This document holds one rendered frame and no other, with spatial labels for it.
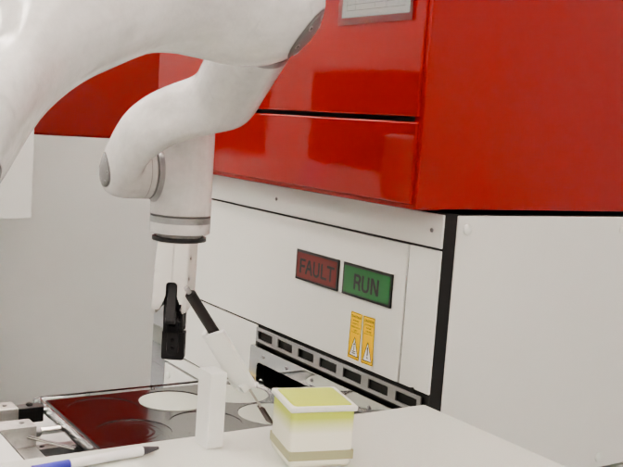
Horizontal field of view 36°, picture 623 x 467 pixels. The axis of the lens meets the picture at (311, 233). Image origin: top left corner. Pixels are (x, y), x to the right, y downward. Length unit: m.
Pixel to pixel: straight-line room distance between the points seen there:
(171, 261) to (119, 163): 0.15
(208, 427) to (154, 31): 0.45
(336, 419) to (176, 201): 0.42
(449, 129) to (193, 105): 0.33
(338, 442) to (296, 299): 0.54
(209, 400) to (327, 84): 0.54
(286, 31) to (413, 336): 0.57
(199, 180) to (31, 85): 0.63
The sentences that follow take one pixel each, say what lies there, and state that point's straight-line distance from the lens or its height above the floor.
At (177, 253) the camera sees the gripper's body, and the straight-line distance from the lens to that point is 1.29.
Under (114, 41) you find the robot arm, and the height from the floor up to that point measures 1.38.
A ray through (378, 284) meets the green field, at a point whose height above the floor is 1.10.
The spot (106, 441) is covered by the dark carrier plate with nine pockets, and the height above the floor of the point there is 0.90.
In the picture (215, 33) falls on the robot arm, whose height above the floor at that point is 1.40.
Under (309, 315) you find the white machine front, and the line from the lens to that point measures 1.50.
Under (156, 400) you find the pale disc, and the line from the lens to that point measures 1.44.
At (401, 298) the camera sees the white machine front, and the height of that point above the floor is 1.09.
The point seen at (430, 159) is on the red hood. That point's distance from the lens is 1.22.
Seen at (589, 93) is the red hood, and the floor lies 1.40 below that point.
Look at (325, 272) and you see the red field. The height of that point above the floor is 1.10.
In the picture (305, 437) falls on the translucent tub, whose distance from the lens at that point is 1.01.
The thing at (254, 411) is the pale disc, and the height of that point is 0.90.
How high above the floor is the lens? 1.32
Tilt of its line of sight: 7 degrees down
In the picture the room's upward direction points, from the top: 4 degrees clockwise
